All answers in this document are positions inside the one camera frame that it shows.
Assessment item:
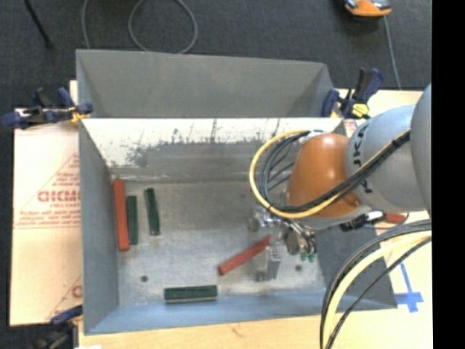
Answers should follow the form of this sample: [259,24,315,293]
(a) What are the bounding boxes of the red-brown flat block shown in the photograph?
[217,234,273,277]
[113,179,132,252]

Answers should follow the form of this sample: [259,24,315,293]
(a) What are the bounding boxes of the grey metal bin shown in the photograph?
[75,48,397,336]

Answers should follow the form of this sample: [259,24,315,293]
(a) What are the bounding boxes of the dark green flat block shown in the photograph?
[143,187,161,237]
[163,284,219,304]
[125,195,140,246]

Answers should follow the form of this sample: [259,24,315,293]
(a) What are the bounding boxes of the brown cardboard board, red print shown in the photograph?
[9,121,84,327]

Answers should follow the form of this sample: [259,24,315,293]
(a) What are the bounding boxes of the black cylinder on white bracket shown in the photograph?
[339,210,386,232]

